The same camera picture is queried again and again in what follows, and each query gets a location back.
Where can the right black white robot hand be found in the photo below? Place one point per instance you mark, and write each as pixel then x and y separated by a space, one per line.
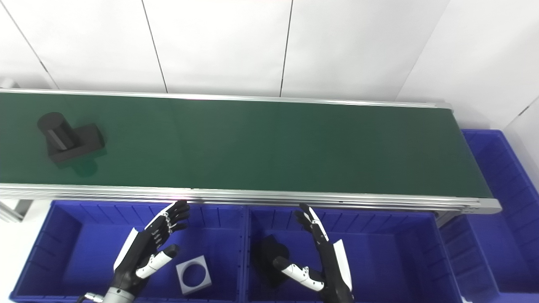
pixel 334 269

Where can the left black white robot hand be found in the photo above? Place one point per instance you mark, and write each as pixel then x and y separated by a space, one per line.
pixel 139 252

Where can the black cylinder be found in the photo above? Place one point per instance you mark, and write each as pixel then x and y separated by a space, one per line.
pixel 71 141
pixel 267 256

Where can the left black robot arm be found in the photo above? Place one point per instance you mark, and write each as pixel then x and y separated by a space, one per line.
pixel 118 296

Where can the blue plastic bin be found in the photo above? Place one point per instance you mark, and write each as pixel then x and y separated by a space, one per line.
pixel 387 261
pixel 505 219
pixel 84 252

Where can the green conveyor belt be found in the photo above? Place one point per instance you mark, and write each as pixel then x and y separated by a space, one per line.
pixel 294 198
pixel 261 147

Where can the aluminium conveyor support leg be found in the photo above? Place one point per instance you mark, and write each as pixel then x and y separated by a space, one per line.
pixel 14 210

